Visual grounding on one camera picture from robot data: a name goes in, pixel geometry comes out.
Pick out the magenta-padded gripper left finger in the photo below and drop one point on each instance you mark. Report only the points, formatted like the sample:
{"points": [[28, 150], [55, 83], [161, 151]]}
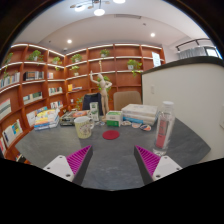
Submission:
{"points": [[77, 160]]}

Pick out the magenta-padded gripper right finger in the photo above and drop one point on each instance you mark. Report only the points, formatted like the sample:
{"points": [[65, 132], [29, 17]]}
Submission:
{"points": [[149, 160]]}

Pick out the clear plastic drink bottle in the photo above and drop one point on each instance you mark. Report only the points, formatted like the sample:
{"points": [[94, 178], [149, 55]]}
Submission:
{"points": [[164, 130]]}

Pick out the yellow striped white mug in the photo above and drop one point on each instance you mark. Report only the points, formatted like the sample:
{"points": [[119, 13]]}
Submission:
{"points": [[82, 127]]}

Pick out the flat round red coaster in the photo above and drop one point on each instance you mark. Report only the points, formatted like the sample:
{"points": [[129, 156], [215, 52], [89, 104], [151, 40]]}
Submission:
{"points": [[110, 134]]}

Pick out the dark flat books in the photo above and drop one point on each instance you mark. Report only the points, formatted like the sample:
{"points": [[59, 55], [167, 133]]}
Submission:
{"points": [[71, 117]]}

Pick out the stack of colourful books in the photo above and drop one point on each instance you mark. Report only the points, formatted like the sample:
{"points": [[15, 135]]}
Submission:
{"points": [[46, 119]]}

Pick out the green and white carton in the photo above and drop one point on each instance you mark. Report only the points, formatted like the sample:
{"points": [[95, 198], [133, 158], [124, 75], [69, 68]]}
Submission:
{"points": [[94, 111]]}

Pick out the beige chair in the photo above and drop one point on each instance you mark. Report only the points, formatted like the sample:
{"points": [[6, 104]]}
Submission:
{"points": [[127, 99]]}

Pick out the white counter with dark top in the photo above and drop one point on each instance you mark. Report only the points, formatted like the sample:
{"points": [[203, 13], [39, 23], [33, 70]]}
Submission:
{"points": [[190, 100]]}

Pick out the wooden artist mannequin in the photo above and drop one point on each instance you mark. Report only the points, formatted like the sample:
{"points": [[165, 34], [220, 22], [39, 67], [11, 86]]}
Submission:
{"points": [[104, 88]]}

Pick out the brown wooden shelf unit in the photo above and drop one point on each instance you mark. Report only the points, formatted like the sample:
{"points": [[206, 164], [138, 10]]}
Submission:
{"points": [[123, 71]]}

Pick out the grey metal railing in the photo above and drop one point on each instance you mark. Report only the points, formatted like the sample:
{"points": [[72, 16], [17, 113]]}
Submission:
{"points": [[196, 50]]}

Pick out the ceiling lights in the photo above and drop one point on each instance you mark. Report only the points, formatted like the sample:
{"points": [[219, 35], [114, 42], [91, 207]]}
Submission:
{"points": [[99, 12]]}

